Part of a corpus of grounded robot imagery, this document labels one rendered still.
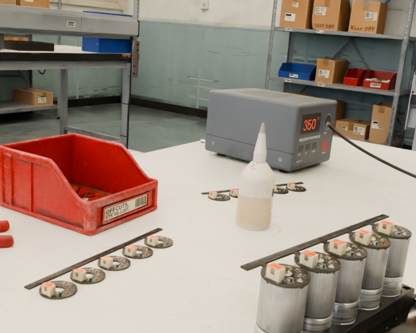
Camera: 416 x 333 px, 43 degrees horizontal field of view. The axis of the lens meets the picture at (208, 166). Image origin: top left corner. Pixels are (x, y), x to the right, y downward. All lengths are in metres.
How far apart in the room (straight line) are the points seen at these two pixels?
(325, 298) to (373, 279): 0.05
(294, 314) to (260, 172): 0.24
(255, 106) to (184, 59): 5.29
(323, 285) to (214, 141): 0.51
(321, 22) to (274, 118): 4.10
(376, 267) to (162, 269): 0.16
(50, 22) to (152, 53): 3.36
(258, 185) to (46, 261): 0.20
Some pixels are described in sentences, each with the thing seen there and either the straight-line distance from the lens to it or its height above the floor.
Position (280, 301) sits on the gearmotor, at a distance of 0.27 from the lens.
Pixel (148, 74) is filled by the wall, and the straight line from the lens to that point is 6.33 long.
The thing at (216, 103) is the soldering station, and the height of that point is 0.83.
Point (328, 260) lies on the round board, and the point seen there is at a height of 0.81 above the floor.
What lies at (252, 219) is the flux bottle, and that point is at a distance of 0.50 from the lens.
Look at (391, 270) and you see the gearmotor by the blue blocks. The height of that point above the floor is 0.79.
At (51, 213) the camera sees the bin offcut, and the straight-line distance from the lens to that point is 0.50.
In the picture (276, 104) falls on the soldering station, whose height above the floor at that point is 0.84.
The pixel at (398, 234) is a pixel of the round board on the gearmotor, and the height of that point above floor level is 0.81.
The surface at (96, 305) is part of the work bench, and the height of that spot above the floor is 0.75.
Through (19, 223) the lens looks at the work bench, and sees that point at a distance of 0.50.
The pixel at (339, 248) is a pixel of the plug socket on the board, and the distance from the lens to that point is 0.31.
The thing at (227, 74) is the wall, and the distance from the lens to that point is 5.70.
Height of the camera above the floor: 0.93
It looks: 14 degrees down
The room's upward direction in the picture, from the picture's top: 5 degrees clockwise
